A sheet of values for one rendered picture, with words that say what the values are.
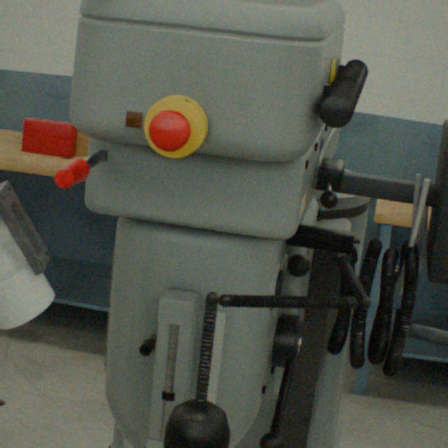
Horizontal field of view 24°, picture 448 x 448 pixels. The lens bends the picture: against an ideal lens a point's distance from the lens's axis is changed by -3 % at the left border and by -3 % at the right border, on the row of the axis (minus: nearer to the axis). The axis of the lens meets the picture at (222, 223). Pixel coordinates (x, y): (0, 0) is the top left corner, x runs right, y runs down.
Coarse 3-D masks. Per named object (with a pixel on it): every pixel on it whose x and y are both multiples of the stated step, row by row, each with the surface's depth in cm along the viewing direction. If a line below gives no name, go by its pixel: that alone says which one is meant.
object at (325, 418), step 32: (320, 192) 177; (320, 224) 170; (352, 224) 179; (320, 256) 167; (320, 288) 169; (320, 320) 170; (320, 352) 171; (320, 384) 173; (256, 416) 176; (288, 416) 174; (320, 416) 175
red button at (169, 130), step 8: (160, 112) 102; (168, 112) 101; (176, 112) 101; (152, 120) 102; (160, 120) 101; (168, 120) 101; (176, 120) 101; (184, 120) 101; (152, 128) 102; (160, 128) 101; (168, 128) 101; (176, 128) 101; (184, 128) 101; (152, 136) 102; (160, 136) 101; (168, 136) 101; (176, 136) 101; (184, 136) 101; (160, 144) 102; (168, 144) 102; (176, 144) 102; (184, 144) 102
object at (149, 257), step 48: (144, 240) 123; (192, 240) 122; (240, 240) 122; (144, 288) 125; (192, 288) 124; (240, 288) 123; (144, 336) 126; (240, 336) 125; (144, 384) 127; (192, 384) 126; (240, 384) 127; (144, 432) 129; (240, 432) 129
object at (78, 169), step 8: (96, 152) 116; (104, 152) 117; (72, 160) 109; (80, 160) 109; (88, 160) 112; (96, 160) 114; (104, 160) 118; (64, 168) 105; (72, 168) 106; (80, 168) 107; (88, 168) 109; (56, 176) 105; (64, 176) 104; (72, 176) 105; (80, 176) 107; (64, 184) 105; (72, 184) 105
